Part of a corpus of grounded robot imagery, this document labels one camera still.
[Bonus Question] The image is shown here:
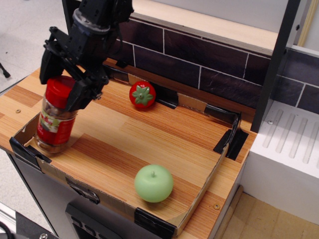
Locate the black vertical post right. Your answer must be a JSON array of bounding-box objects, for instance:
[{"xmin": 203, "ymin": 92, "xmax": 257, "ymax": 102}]
[{"xmin": 251, "ymin": 0, "xmax": 309, "ymax": 133}]

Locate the white drainer sink unit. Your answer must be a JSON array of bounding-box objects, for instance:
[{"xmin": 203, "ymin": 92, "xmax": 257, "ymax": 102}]
[{"xmin": 241, "ymin": 44, "xmax": 319, "ymax": 222}]

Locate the red toy tomato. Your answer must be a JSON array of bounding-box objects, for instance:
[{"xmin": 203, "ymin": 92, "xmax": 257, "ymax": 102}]
[{"xmin": 129, "ymin": 81, "xmax": 156, "ymax": 108}]

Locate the red-capped basil spice bottle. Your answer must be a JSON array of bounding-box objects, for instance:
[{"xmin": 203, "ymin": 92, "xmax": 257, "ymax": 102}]
[{"xmin": 35, "ymin": 76, "xmax": 77, "ymax": 153}]

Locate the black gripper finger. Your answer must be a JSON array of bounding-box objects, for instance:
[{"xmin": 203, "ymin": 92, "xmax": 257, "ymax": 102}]
[
  {"xmin": 39, "ymin": 50, "xmax": 64, "ymax": 85},
  {"xmin": 65, "ymin": 79, "xmax": 96, "ymax": 110}
]

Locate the light wooden shelf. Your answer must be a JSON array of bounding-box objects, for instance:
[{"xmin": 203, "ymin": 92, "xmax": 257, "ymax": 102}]
[{"xmin": 132, "ymin": 0, "xmax": 278, "ymax": 56}]

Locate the black chair leg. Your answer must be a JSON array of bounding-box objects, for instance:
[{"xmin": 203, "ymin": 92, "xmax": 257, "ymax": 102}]
[{"xmin": 0, "ymin": 63, "xmax": 11, "ymax": 78}]

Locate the brass screw front right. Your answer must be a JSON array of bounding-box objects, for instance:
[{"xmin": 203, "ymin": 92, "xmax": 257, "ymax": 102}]
[{"xmin": 213, "ymin": 204, "xmax": 220, "ymax": 210}]

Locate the green toy apple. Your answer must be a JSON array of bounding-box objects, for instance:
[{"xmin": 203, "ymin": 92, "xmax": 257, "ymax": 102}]
[{"xmin": 134, "ymin": 164, "xmax": 173, "ymax": 203}]

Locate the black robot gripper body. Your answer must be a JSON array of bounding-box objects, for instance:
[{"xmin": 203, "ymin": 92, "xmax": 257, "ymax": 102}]
[{"xmin": 44, "ymin": 0, "xmax": 134, "ymax": 99}]

